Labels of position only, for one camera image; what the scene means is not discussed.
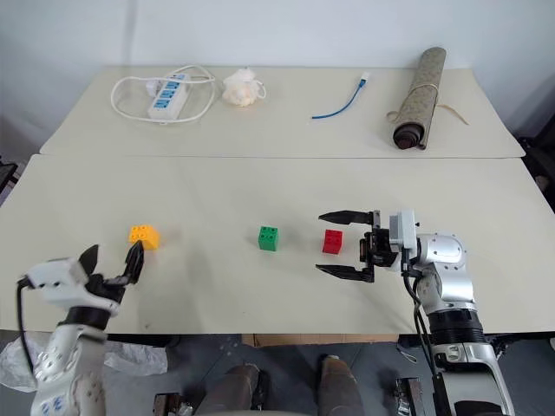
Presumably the red toy brick cube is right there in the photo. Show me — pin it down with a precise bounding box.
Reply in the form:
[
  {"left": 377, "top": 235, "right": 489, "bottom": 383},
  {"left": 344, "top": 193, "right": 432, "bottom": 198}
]
[{"left": 321, "top": 229, "right": 343, "bottom": 255}]

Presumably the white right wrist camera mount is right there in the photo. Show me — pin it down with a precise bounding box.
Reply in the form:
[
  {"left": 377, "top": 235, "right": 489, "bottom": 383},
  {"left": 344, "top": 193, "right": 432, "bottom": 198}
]
[{"left": 388, "top": 208, "right": 420, "bottom": 262}]

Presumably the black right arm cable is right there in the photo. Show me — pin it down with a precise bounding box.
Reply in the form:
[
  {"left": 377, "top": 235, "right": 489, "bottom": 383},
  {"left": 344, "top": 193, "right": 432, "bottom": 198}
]
[{"left": 401, "top": 249, "right": 448, "bottom": 416}]

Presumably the white power strip with cord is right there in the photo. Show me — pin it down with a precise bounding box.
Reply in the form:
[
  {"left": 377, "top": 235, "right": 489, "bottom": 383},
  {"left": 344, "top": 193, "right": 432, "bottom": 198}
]
[{"left": 110, "top": 64, "right": 217, "bottom": 126}]

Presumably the rolled brown patterned mat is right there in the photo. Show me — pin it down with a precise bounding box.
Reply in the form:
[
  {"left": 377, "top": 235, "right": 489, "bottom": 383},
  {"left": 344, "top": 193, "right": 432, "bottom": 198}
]
[{"left": 391, "top": 46, "right": 449, "bottom": 153}]

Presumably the black chair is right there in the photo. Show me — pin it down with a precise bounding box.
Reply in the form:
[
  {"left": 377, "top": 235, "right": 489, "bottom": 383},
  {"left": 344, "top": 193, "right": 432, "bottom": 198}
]
[{"left": 517, "top": 123, "right": 555, "bottom": 210}]

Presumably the white crumpled mesh ball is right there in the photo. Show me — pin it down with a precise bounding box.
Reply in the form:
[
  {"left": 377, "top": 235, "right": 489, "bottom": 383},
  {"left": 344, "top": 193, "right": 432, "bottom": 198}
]
[{"left": 221, "top": 66, "right": 268, "bottom": 107}]

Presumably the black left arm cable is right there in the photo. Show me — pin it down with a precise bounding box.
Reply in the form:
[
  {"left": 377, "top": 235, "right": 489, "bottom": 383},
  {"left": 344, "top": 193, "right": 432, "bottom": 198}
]
[{"left": 16, "top": 276, "right": 39, "bottom": 379}]

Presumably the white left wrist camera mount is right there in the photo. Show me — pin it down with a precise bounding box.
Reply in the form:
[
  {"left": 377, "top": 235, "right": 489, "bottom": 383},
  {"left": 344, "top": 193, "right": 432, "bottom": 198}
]
[{"left": 22, "top": 257, "right": 121, "bottom": 315}]

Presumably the yellow toy brick cube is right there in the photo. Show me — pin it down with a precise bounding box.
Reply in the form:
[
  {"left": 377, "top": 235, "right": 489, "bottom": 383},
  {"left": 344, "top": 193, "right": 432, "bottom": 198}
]
[{"left": 128, "top": 223, "right": 161, "bottom": 252}]

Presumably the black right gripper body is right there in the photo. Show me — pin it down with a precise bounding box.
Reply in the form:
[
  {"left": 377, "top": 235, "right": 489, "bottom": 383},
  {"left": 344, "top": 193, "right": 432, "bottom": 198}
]
[{"left": 361, "top": 209, "right": 398, "bottom": 270}]

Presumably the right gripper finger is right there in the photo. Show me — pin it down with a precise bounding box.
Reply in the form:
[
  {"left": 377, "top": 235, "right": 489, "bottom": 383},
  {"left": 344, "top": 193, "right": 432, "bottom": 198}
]
[
  {"left": 315, "top": 263, "right": 376, "bottom": 284},
  {"left": 317, "top": 209, "right": 375, "bottom": 228}
]

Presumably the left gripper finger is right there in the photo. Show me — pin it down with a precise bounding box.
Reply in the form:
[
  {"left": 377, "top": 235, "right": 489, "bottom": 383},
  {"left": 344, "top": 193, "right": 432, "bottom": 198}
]
[
  {"left": 114, "top": 239, "right": 146, "bottom": 287},
  {"left": 79, "top": 244, "right": 101, "bottom": 279}
]

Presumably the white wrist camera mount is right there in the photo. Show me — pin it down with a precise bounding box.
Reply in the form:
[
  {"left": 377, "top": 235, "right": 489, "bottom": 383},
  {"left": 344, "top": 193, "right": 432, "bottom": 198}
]
[
  {"left": 22, "top": 257, "right": 121, "bottom": 315},
  {"left": 388, "top": 208, "right": 420, "bottom": 262}
]

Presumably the blue cable with white plug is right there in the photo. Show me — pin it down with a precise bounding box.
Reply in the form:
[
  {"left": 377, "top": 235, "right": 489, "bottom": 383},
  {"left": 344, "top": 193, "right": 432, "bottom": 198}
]
[{"left": 310, "top": 71, "right": 372, "bottom": 121}]

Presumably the brown cardboard piece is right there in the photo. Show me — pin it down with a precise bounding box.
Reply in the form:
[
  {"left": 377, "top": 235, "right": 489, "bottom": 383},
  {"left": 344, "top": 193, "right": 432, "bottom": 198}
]
[{"left": 240, "top": 333, "right": 401, "bottom": 348}]

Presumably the green toy brick cube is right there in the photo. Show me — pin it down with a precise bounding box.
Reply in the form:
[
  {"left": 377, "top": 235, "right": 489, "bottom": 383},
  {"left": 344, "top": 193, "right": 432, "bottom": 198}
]
[{"left": 257, "top": 224, "right": 281, "bottom": 252}]

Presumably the dark equipment at room edge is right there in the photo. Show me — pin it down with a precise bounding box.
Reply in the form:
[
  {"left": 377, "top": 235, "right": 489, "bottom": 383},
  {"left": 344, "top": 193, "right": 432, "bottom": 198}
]
[{"left": 0, "top": 151, "right": 22, "bottom": 205}]

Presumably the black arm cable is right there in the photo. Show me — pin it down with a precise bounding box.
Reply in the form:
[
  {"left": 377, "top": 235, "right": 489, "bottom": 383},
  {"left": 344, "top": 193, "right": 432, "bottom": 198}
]
[
  {"left": 16, "top": 276, "right": 39, "bottom": 379},
  {"left": 401, "top": 249, "right": 448, "bottom": 416}
]

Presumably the white crumpled plastic bag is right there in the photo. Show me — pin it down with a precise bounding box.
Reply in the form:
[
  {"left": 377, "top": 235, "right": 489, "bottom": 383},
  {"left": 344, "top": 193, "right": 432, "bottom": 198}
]
[{"left": 0, "top": 336, "right": 169, "bottom": 392}]

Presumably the tan mat tie string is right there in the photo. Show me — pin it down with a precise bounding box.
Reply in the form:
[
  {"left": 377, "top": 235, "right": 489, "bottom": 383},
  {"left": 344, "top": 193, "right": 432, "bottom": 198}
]
[{"left": 386, "top": 83, "right": 471, "bottom": 127}]

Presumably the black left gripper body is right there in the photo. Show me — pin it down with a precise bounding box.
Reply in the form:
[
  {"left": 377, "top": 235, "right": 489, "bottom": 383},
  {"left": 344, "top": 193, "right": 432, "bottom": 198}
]
[{"left": 84, "top": 272, "right": 132, "bottom": 305}]

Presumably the dark rounded shape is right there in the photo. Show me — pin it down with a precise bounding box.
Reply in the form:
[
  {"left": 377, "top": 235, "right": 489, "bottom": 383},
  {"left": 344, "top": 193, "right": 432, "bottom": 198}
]
[
  {"left": 206, "top": 362, "right": 272, "bottom": 413},
  {"left": 319, "top": 354, "right": 366, "bottom": 416}
]

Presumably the white blue power strip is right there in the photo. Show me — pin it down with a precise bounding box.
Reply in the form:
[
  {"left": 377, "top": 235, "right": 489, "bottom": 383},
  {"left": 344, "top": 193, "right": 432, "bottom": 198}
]
[{"left": 147, "top": 73, "right": 194, "bottom": 120}]

